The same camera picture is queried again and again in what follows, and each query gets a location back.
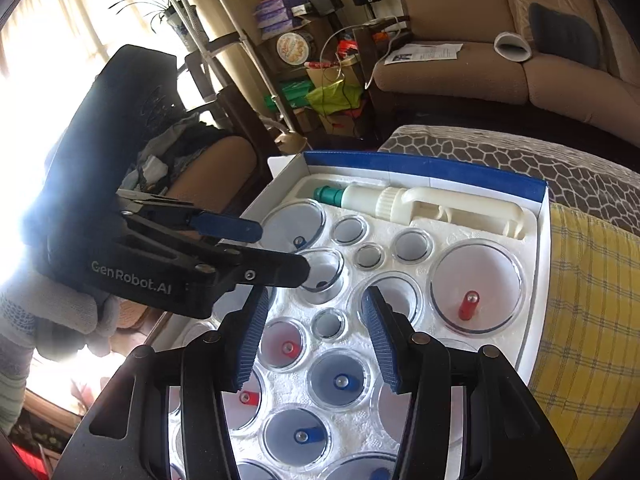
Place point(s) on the lime green bag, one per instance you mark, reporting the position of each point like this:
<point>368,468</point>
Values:
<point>332,97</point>

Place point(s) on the yellow plaid mat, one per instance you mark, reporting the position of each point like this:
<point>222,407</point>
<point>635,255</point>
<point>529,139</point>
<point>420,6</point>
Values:
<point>590,310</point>

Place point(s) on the wooden chair with brown cushion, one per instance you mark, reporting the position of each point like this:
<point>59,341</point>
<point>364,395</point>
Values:
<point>220,160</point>

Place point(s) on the potted green plant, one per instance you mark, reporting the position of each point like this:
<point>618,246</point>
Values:
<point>160,2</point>

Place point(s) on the set of cupping cups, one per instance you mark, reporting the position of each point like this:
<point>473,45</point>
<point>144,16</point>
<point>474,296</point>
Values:
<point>475,280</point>

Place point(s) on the green flat package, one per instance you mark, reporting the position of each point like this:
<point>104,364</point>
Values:
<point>287,92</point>

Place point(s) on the printed paper sheet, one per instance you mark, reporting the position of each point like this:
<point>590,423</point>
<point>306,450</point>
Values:
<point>425,53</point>

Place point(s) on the brown cardboard box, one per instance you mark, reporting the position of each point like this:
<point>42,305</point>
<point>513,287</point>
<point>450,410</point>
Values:
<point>325,74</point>

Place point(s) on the dark clothes on chair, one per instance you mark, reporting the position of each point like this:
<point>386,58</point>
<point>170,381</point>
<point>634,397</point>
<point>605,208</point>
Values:
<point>165,150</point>

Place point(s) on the person's left hand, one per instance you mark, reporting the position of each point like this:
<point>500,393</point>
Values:
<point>50,320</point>

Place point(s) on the white rolled sheet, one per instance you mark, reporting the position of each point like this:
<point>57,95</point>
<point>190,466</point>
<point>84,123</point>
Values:
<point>505,42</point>

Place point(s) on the stack of purple boxes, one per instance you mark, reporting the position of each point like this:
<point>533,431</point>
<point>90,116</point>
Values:
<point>280,12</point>

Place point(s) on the person's left forearm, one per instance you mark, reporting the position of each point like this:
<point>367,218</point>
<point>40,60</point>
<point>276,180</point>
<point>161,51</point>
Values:
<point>12,385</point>

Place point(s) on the grey patterned blanket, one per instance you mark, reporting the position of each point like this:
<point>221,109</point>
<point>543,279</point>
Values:
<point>500,152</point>

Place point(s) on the dark grey cushion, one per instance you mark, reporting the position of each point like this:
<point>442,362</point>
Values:
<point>565,32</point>

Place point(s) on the white cupping pump gun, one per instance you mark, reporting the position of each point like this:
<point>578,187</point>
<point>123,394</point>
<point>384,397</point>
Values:
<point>400,205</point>

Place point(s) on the medium clear cupping jar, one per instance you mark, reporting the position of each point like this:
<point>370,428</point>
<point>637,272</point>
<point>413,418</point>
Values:
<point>327,265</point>

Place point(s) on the brown fabric sofa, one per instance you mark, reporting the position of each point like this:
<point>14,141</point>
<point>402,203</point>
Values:
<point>475,80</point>

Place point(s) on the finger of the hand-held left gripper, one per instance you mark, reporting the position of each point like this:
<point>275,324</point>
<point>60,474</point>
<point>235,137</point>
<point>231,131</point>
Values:
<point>270,267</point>
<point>230,227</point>

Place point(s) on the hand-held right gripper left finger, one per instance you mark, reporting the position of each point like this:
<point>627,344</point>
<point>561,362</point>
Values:
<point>250,345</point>

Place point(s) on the white pole stand appliance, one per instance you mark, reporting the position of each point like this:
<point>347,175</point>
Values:
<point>235,25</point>

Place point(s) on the white foam cupping set tray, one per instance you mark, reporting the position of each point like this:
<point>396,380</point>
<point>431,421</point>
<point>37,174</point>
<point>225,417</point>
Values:
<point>425,172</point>

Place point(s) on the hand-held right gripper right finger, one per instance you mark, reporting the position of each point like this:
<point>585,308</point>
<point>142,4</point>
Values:
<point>385,345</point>

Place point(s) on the round decorated tin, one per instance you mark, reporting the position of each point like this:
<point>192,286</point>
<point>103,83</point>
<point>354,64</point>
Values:
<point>293,46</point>

